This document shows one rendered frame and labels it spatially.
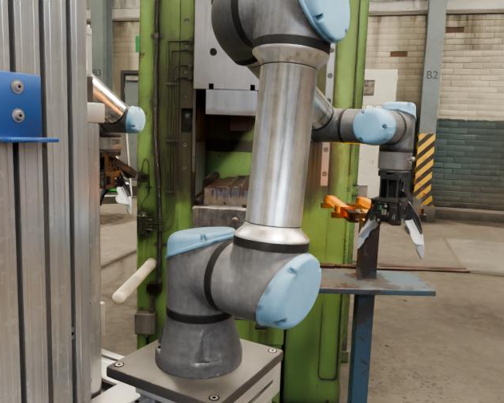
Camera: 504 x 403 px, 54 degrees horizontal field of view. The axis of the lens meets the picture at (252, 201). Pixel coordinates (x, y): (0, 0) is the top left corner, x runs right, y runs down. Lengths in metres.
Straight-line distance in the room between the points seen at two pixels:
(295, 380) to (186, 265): 1.61
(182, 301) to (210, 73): 1.28
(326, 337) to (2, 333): 1.70
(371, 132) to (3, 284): 0.71
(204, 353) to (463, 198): 7.22
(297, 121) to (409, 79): 7.11
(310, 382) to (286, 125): 1.76
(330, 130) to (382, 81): 6.08
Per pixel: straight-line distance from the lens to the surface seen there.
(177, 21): 2.16
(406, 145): 1.15
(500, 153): 7.95
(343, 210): 1.59
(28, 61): 0.75
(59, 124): 0.77
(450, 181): 7.86
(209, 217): 1.92
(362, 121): 1.04
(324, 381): 2.36
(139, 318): 2.26
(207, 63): 1.97
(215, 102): 1.96
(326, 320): 2.25
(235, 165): 2.43
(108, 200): 1.90
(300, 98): 0.73
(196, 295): 0.80
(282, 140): 0.71
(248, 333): 2.05
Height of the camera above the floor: 1.22
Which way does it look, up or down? 8 degrees down
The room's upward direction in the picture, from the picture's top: 2 degrees clockwise
